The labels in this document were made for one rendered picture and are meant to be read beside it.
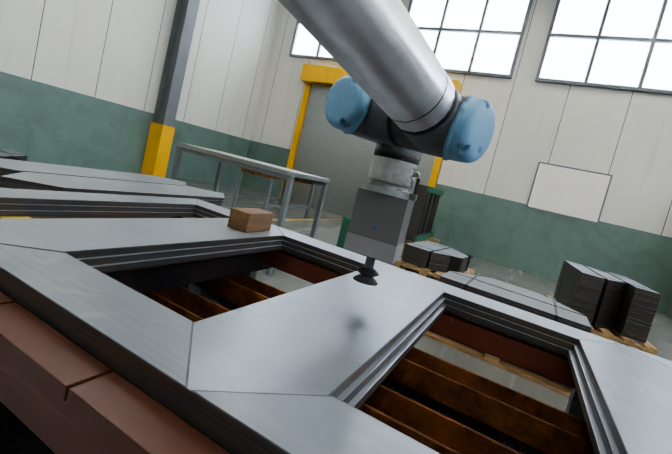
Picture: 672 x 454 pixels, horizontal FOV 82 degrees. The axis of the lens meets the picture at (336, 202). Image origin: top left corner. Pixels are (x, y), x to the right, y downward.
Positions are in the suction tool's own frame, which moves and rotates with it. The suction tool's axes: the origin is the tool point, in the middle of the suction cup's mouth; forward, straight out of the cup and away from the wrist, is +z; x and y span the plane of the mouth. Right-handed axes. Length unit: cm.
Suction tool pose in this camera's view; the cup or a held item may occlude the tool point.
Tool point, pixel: (365, 280)
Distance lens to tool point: 67.0
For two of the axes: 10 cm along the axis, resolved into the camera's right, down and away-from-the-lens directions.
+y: -9.1, -2.5, 3.4
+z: -2.4, 9.7, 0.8
